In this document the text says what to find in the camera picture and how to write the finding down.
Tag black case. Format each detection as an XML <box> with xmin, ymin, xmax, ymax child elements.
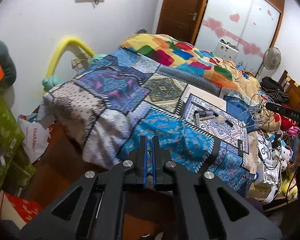
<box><xmin>237</xmin><ymin>128</ymin><xmax>249</xmax><ymax>157</ymax></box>

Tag metal safety razor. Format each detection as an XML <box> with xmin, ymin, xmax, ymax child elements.
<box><xmin>194</xmin><ymin>113</ymin><xmax>216</xmax><ymax>127</ymax></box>

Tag black marker pen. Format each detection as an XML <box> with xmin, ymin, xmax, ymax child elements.
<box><xmin>191</xmin><ymin>101</ymin><xmax>234</xmax><ymax>127</ymax></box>

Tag purple cosmetic tube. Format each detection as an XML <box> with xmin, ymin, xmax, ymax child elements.
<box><xmin>194</xmin><ymin>110</ymin><xmax>218</xmax><ymax>118</ymax></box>

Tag person's right hand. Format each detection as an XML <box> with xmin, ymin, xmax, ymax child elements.
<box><xmin>294</xmin><ymin>143</ymin><xmax>300</xmax><ymax>167</ymax></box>

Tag red plush toy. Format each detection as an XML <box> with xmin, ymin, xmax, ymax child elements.
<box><xmin>274</xmin><ymin>113</ymin><xmax>298</xmax><ymax>131</ymax></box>

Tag wooden bed headboard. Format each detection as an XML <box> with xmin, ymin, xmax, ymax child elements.
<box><xmin>279</xmin><ymin>70</ymin><xmax>300</xmax><ymax>112</ymax></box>

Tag white hello kitty plush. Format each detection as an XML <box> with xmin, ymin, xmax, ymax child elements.
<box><xmin>281</xmin><ymin>145</ymin><xmax>292</xmax><ymax>164</ymax></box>

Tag black striped clothes pile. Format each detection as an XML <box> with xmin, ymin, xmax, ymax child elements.
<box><xmin>260</xmin><ymin>76</ymin><xmax>290</xmax><ymax>105</ymax></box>

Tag standing electric fan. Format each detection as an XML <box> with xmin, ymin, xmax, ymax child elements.
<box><xmin>256</xmin><ymin>47</ymin><xmax>282</xmax><ymax>77</ymax></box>

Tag red leaf-pattern box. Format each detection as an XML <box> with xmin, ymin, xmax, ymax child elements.
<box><xmin>0</xmin><ymin>191</ymin><xmax>43</xmax><ymax>229</ymax></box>

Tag green leaf-pattern storage bag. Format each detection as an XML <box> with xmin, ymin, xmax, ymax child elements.
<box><xmin>0</xmin><ymin>94</ymin><xmax>36</xmax><ymax>197</ymax></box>

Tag white plastic shopping bag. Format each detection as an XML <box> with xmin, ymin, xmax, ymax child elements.
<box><xmin>18</xmin><ymin>115</ymin><xmax>55</xmax><ymax>163</ymax></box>

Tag white small cabinet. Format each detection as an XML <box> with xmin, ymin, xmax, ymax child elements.
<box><xmin>214</xmin><ymin>39</ymin><xmax>238</xmax><ymax>61</ymax></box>

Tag blue patterned bed quilt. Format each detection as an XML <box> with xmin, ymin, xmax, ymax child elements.
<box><xmin>38</xmin><ymin>48</ymin><xmax>253</xmax><ymax>196</ymax></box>

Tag frosted sliding wardrobe doors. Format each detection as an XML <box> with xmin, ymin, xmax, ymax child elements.
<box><xmin>195</xmin><ymin>0</ymin><xmax>281</xmax><ymax>74</ymax></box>

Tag colourful patchwork blanket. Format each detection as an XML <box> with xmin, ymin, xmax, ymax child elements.
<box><xmin>120</xmin><ymin>34</ymin><xmax>267</xmax><ymax>104</ymax></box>

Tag brown wooden door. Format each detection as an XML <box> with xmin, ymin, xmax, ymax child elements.
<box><xmin>156</xmin><ymin>0</ymin><xmax>207</xmax><ymax>44</ymax></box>

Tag white charger with cables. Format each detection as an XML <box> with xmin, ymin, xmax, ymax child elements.
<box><xmin>254</xmin><ymin>134</ymin><xmax>282</xmax><ymax>190</ymax></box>

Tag yellow foam bed rail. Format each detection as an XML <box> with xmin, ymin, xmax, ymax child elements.
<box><xmin>41</xmin><ymin>36</ymin><xmax>97</xmax><ymax>92</ymax></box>

